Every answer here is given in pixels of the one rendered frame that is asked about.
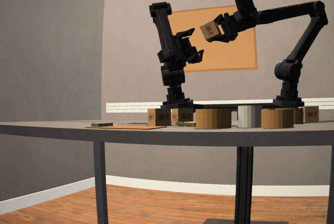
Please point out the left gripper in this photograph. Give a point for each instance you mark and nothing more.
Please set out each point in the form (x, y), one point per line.
(228, 27)

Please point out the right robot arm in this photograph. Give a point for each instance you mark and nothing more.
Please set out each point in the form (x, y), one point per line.
(173, 69)

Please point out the small wooden pallet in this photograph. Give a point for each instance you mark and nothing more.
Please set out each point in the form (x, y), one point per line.
(192, 124)

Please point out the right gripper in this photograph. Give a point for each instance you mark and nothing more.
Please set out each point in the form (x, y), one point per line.
(188, 53)

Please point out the grey cylinder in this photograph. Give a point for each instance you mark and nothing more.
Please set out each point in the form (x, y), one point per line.
(249, 116)

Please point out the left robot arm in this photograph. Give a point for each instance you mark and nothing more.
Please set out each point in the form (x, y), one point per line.
(289, 69)

